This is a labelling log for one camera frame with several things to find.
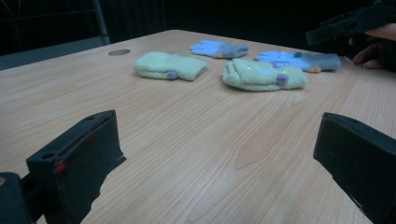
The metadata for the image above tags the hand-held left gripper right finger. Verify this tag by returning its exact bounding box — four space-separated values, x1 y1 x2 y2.
313 112 396 224

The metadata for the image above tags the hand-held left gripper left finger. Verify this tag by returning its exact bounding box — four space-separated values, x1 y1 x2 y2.
26 109 127 224

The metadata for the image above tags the blue and grey knit glove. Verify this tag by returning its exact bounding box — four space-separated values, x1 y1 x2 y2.
253 50 342 74
189 39 250 60

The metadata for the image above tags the round grey table grommet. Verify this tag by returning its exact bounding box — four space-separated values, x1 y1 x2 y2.
107 49 132 57

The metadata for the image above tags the white metal stand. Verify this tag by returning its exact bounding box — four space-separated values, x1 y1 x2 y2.
92 0 111 46

